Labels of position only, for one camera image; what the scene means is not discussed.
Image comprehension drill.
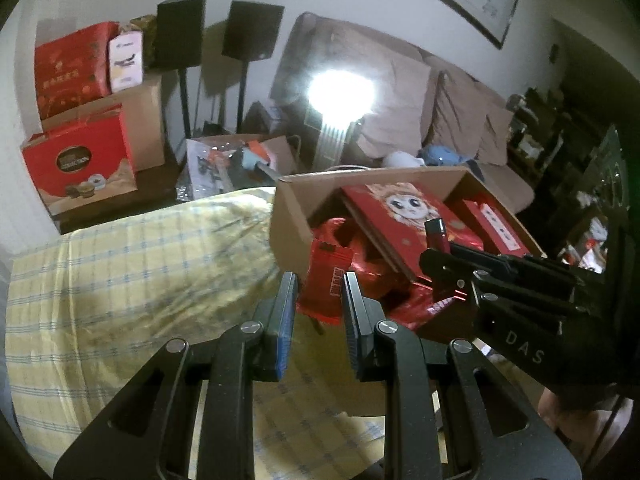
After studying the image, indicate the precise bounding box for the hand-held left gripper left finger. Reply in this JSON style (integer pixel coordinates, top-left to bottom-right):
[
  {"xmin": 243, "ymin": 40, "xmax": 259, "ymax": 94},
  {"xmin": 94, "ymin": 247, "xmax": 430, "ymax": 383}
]
[{"xmin": 52, "ymin": 271, "xmax": 300, "ymax": 480}]

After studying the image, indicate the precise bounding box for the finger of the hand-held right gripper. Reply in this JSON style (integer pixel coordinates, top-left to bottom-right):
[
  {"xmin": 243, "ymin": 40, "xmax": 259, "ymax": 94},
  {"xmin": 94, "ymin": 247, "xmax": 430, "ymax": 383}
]
[
  {"xmin": 446, "ymin": 241, "xmax": 607, "ymax": 292},
  {"xmin": 419, "ymin": 250, "xmax": 597, "ymax": 322}
]

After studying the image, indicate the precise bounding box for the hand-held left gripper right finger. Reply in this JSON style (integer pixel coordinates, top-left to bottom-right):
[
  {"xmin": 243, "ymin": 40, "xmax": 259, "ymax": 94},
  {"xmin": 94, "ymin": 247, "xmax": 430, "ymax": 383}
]
[{"xmin": 341, "ymin": 271, "xmax": 583, "ymax": 480}]

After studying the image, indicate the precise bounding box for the red box with white label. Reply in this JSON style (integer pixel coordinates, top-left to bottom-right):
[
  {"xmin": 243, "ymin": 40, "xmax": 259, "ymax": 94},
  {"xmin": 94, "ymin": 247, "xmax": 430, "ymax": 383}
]
[{"xmin": 460, "ymin": 199, "xmax": 531, "ymax": 256}]

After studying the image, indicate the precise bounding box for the red foil snack packet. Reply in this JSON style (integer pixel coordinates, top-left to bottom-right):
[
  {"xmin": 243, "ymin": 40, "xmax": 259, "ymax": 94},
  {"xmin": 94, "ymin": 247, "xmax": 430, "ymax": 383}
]
[{"xmin": 296, "ymin": 240, "xmax": 362, "ymax": 326}]

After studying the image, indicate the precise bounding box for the round red lantern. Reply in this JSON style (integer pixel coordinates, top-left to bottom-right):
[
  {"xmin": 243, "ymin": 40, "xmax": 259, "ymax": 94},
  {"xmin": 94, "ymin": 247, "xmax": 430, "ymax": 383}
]
[{"xmin": 312, "ymin": 217, "xmax": 436, "ymax": 331}]

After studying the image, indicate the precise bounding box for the small dark red tube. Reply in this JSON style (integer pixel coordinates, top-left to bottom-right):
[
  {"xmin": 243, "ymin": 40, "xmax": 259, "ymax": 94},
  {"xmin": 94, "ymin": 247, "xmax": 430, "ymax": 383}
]
[{"xmin": 425, "ymin": 217, "xmax": 451, "ymax": 256}]

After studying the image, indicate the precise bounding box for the brown cardboard box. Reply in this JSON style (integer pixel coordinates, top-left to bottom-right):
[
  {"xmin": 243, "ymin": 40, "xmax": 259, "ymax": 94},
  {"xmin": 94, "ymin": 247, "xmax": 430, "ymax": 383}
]
[{"xmin": 270, "ymin": 167, "xmax": 548, "ymax": 346}]

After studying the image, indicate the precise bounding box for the red cartoon print bag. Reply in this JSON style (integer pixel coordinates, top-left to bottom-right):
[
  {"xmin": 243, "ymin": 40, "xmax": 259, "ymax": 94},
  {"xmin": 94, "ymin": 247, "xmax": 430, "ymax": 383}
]
[{"xmin": 340, "ymin": 182, "xmax": 486, "ymax": 281}]

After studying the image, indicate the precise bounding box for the person's right hand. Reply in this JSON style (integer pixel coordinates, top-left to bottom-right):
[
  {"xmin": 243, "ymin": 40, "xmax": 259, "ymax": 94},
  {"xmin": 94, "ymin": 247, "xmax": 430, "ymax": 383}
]
[{"xmin": 539, "ymin": 389, "xmax": 626, "ymax": 441}]

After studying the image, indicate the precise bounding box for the dark cluttered shelf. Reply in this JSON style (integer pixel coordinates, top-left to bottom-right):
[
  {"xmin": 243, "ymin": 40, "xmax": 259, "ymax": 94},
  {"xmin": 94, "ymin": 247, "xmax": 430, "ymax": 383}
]
[{"xmin": 505, "ymin": 87, "xmax": 616, "ymax": 271}]

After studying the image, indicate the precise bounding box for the beige sofa cushion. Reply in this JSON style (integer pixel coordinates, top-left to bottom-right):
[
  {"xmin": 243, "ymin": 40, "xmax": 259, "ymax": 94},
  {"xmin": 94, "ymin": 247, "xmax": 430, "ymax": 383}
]
[
  {"xmin": 360, "ymin": 52, "xmax": 433, "ymax": 161},
  {"xmin": 432, "ymin": 72, "xmax": 493, "ymax": 156},
  {"xmin": 477, "ymin": 105, "xmax": 516, "ymax": 166}
]

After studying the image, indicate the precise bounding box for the blue plush toy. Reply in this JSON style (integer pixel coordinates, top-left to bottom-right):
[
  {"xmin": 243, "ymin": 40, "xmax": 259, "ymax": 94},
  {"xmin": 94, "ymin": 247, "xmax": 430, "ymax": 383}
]
[{"xmin": 419, "ymin": 144, "xmax": 471, "ymax": 167}]

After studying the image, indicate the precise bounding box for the white plush toy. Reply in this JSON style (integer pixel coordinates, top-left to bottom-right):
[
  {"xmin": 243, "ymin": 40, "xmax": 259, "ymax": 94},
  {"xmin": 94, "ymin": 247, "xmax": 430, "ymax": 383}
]
[{"xmin": 381, "ymin": 151, "xmax": 426, "ymax": 168}]

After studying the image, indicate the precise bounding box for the yellow checked tablecloth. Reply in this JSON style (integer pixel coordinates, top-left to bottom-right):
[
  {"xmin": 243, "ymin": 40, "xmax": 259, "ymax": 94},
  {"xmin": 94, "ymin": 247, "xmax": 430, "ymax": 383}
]
[{"xmin": 5, "ymin": 187, "xmax": 396, "ymax": 480}]

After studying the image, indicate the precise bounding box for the cardboard box of clutter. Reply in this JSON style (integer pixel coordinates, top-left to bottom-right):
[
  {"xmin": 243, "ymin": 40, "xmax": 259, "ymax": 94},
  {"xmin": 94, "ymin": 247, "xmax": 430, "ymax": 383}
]
[{"xmin": 175, "ymin": 132, "xmax": 301, "ymax": 203}]

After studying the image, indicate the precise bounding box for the dark wooden low table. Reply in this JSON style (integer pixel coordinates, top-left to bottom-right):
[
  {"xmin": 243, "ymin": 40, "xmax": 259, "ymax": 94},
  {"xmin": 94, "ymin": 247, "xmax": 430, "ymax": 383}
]
[{"xmin": 52, "ymin": 160, "xmax": 186, "ymax": 236}]

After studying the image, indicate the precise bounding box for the black speaker stand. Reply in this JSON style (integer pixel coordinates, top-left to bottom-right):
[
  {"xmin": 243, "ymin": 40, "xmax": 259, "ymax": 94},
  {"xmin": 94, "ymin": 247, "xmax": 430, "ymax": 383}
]
[
  {"xmin": 235, "ymin": 60, "xmax": 251, "ymax": 133},
  {"xmin": 177, "ymin": 67, "xmax": 193, "ymax": 138}
]

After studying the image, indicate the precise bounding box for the large brown carton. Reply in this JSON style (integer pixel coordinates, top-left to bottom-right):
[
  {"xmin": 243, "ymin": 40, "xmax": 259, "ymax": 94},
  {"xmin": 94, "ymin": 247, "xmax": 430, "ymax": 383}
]
[{"xmin": 42, "ymin": 74, "xmax": 167, "ymax": 173}]

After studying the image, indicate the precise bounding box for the red chocolate gift box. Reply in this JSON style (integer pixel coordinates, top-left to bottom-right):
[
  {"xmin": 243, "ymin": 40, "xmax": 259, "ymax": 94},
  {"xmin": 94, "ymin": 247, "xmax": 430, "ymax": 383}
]
[{"xmin": 21, "ymin": 105, "xmax": 139, "ymax": 216}]

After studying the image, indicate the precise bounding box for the beige sofa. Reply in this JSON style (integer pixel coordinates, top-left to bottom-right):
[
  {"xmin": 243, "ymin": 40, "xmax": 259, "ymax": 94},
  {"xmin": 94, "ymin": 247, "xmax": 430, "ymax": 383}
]
[{"xmin": 270, "ymin": 11, "xmax": 536, "ymax": 213}]

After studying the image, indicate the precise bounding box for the black speaker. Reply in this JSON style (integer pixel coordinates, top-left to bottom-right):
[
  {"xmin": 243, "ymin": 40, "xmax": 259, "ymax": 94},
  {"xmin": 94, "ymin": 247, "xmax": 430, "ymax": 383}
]
[
  {"xmin": 150, "ymin": 0, "xmax": 207, "ymax": 70},
  {"xmin": 221, "ymin": 0, "xmax": 285, "ymax": 61}
]

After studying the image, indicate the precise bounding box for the small white box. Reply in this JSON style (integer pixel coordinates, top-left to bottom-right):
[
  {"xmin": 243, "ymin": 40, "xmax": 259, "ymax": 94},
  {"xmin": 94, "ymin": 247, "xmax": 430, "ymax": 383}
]
[{"xmin": 108, "ymin": 30, "xmax": 146, "ymax": 93}]

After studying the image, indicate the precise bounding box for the gold patterned box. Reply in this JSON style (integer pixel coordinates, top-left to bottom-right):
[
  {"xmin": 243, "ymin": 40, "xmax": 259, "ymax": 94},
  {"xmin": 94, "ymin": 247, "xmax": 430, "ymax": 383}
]
[{"xmin": 129, "ymin": 14, "xmax": 158, "ymax": 71}]

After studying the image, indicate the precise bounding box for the flat red gift box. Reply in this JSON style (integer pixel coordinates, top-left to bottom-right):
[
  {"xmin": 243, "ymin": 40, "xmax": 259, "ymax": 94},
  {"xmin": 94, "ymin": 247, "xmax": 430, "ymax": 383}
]
[{"xmin": 34, "ymin": 21, "xmax": 120, "ymax": 121}]

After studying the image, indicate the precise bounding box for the black cable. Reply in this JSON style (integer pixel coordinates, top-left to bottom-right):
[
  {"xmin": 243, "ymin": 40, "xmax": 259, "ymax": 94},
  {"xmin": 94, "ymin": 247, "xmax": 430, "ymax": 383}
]
[{"xmin": 585, "ymin": 385, "xmax": 631, "ymax": 466}]

